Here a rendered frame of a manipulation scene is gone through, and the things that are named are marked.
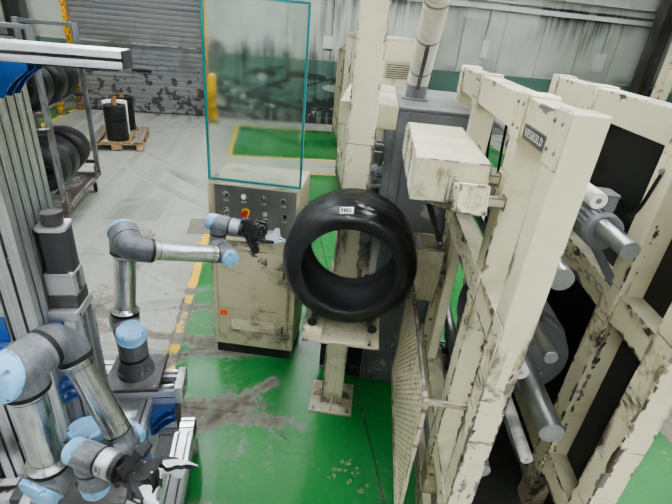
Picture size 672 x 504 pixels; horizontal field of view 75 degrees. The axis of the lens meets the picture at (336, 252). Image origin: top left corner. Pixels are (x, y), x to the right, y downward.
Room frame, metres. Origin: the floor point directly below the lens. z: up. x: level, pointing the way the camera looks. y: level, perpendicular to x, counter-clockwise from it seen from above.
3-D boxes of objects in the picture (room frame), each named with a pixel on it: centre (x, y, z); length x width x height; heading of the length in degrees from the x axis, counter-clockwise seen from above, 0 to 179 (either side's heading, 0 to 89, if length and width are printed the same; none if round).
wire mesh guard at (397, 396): (1.59, -0.39, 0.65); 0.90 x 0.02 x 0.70; 177
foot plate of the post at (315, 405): (2.09, -0.06, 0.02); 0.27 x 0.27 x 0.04; 87
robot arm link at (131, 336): (1.44, 0.82, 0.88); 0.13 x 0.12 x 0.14; 36
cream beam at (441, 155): (1.69, -0.36, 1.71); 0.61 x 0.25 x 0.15; 177
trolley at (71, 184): (4.60, 3.21, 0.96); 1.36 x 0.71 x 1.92; 10
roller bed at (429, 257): (2.03, -0.46, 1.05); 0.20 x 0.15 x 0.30; 177
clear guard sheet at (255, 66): (2.44, 0.51, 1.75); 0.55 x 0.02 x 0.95; 87
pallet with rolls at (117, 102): (7.53, 3.90, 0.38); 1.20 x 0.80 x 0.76; 18
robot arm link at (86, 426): (0.94, 0.73, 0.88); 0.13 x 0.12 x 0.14; 165
